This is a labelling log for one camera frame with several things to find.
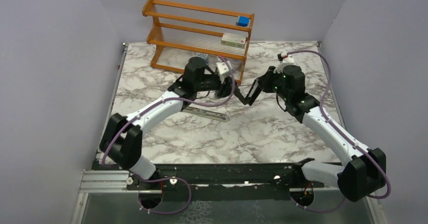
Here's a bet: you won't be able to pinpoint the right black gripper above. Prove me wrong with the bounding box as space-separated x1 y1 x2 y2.
258 66 291 101

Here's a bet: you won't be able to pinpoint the white green staples carton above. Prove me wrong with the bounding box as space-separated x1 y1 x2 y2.
221 33 247 48

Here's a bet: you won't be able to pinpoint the silver chrome stapler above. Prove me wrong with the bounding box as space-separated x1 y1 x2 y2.
182 106 230 122

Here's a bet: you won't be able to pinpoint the orange wooden shelf rack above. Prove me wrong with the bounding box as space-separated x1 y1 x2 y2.
142 0 255 82

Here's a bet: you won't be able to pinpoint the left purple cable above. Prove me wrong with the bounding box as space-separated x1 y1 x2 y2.
100 55 236 166

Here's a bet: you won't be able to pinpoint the aluminium frame rail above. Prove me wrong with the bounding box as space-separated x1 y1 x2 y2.
72 171 386 224

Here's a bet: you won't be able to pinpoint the black stapler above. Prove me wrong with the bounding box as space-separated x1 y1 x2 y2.
234 80 261 106

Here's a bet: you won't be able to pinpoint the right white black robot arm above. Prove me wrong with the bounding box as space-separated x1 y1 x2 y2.
254 64 388 202

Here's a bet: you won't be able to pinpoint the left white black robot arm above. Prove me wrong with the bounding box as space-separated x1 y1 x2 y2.
99 56 237 189

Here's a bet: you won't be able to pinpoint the clear plastic jar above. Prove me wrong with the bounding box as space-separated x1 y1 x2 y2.
230 59 242 72

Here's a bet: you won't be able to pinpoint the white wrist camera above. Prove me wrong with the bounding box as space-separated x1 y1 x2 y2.
274 52 295 74
216 62 232 83

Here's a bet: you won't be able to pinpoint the blue white plastic jar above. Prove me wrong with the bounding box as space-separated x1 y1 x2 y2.
196 52 209 64

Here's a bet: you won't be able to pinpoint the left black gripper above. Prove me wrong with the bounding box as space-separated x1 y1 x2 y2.
194 74 239 98

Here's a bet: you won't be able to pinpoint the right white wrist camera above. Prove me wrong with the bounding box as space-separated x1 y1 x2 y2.
274 52 295 74

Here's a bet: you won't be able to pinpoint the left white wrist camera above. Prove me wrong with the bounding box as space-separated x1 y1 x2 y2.
216 62 232 83

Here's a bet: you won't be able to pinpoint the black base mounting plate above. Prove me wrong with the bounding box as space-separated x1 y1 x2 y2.
127 163 324 202

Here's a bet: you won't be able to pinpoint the blue box on shelf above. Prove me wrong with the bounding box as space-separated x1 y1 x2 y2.
235 16 250 27

